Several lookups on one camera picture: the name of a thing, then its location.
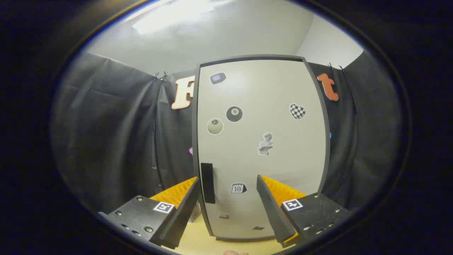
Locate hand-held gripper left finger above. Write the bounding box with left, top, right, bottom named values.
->
left=97, top=176, right=201, bottom=250

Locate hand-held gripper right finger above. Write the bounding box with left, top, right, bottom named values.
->
left=256, top=175, right=352, bottom=248

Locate black door handle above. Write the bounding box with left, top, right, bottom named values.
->
left=201, top=163, right=216, bottom=204

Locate black backdrop cloth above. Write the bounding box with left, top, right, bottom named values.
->
left=51, top=52, right=402, bottom=213

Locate grey cabinet body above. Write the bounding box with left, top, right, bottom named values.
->
left=191, top=54, right=331, bottom=242

